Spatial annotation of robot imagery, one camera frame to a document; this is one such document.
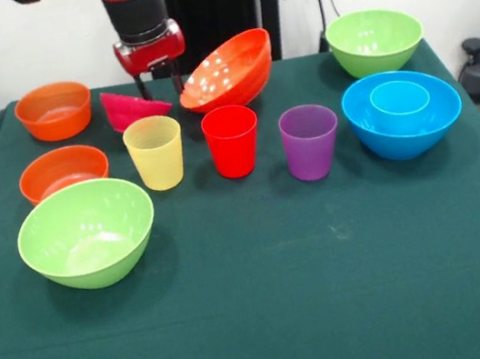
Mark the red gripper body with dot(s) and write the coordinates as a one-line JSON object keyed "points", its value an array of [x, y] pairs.
{"points": [[150, 54]]}

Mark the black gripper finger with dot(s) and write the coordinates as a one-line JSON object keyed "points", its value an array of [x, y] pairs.
{"points": [[143, 87], [176, 77]]}

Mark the pink bowl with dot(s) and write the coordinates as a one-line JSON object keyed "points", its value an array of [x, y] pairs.
{"points": [[131, 110]]}

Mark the large orange bowl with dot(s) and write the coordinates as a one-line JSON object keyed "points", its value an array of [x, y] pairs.
{"points": [[227, 75]]}

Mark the green bowl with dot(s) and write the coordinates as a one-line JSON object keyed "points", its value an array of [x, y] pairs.
{"points": [[88, 241], [379, 59]]}

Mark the blue cup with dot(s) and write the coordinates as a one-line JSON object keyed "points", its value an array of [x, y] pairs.
{"points": [[401, 108]]}

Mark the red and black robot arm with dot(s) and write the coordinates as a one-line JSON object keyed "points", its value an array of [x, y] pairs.
{"points": [[133, 8]]}

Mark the yellow cup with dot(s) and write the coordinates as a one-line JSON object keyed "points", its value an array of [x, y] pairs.
{"points": [[156, 161]]}

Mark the red cup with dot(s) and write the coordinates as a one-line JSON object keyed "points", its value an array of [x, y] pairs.
{"points": [[233, 148]]}

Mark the small orange bowl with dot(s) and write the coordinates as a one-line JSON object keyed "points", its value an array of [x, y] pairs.
{"points": [[50, 174], [55, 123]]}

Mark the purple cup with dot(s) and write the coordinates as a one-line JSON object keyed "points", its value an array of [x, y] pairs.
{"points": [[311, 149]]}

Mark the blue bowl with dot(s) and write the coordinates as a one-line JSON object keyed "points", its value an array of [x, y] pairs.
{"points": [[405, 145]]}

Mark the dark green table cloth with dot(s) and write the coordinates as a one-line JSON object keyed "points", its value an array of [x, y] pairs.
{"points": [[260, 300]]}

